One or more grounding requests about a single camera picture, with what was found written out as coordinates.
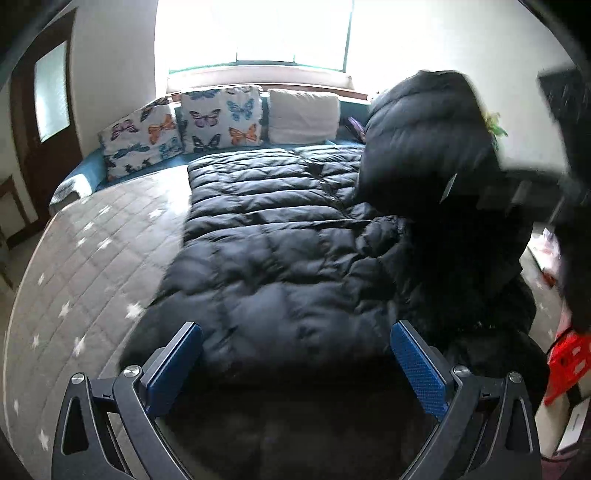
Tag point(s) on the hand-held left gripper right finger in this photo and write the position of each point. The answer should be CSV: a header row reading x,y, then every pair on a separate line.
x,y
418,369

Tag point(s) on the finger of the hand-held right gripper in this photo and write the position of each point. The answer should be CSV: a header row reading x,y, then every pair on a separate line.
x,y
491,191

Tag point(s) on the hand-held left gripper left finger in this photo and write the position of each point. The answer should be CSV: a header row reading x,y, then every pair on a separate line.
x,y
173,369

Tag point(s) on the black puffer jacket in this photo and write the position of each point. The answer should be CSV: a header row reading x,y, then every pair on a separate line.
x,y
277,258

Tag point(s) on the colourful pinwheel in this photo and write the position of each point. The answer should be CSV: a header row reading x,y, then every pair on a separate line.
x,y
495,124

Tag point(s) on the grey star quilted cover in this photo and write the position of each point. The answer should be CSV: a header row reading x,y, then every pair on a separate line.
x,y
92,258

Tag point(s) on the purple umbrella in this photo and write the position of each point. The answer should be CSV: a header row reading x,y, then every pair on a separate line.
x,y
356,128

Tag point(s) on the red plastic stool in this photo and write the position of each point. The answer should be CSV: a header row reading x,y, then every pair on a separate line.
x,y
570,364

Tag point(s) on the white cardboard box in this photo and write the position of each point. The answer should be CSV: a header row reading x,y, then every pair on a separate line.
x,y
568,424

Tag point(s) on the plain white pillow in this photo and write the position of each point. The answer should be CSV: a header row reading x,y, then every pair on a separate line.
x,y
302,115

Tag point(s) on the blue sofa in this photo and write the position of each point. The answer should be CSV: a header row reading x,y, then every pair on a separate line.
x,y
87,173

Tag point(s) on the butterfly print pillow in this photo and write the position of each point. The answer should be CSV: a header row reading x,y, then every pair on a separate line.
x,y
138,138
217,115

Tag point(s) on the brown wooden door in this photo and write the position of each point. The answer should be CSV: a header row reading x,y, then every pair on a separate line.
x,y
27,152

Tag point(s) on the green framed window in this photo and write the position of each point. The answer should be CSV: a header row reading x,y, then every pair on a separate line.
x,y
258,27

